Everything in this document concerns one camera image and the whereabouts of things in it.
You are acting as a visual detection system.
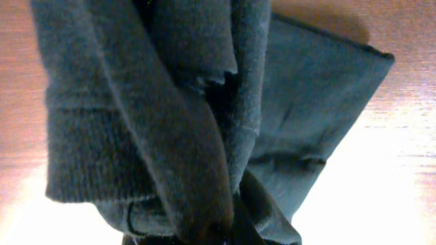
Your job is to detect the dark green Nike t-shirt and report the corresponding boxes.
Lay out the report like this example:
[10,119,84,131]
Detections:
[31,0,394,244]

